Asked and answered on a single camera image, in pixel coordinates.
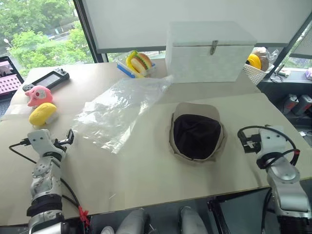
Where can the metal box latch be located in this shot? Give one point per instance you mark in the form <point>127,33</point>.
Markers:
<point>213,47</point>

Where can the white box with lid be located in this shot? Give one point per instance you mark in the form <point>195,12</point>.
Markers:
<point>207,63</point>

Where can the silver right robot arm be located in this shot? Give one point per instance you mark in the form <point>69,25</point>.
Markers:
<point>285,175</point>

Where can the brown round item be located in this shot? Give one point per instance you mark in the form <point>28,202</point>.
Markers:
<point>265,61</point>

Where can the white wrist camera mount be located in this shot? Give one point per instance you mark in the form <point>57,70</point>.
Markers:
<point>40,141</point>
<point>271,139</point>

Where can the beige hat with black lining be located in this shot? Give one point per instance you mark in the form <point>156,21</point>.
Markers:
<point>197,136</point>

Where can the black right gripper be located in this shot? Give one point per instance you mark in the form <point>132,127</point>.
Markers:
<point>251,140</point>

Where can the large clear plastic bag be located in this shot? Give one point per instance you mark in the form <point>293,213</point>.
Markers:
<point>114,114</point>

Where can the grey rounded shape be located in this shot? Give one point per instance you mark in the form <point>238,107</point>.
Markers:
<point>132,221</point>
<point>193,220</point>

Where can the yellow bread toy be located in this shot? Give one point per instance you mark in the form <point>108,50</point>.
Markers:
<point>41,114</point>

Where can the white perforated plastic basket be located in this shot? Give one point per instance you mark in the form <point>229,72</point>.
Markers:
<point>256,73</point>

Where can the grey battery pack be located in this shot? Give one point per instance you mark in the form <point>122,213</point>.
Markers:
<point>303,104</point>

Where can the pink cartoon plush toy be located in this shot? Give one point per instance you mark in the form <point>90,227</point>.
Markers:
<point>39,95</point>

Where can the crinkled clear plastic wrapper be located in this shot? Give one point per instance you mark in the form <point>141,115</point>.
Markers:
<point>273,57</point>

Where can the yellow banana toy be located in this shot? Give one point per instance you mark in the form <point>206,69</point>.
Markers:
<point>129,58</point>

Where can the yellow round toy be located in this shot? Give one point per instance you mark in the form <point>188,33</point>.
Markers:
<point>254,61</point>

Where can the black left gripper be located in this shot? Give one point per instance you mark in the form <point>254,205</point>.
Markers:
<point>59,145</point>

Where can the bag of toy food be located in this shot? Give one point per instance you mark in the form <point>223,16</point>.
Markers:
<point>124,70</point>

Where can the black handheld game console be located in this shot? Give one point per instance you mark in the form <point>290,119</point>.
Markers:
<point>48,79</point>

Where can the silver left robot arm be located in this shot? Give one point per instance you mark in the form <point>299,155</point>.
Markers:
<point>44,185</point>

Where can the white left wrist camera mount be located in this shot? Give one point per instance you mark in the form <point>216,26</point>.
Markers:
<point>40,141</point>

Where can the grey battery with red label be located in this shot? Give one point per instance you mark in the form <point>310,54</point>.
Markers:
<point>290,103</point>

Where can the black framed panel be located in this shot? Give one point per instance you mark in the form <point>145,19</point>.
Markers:
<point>241,214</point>

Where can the white window blind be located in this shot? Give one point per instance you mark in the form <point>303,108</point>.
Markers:
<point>134,24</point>

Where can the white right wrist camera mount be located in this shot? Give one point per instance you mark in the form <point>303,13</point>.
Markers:
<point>271,139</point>

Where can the small white round shape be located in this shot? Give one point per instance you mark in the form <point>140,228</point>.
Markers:
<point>107,230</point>

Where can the hamburger toy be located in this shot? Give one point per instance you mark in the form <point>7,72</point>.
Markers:
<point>143,59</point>

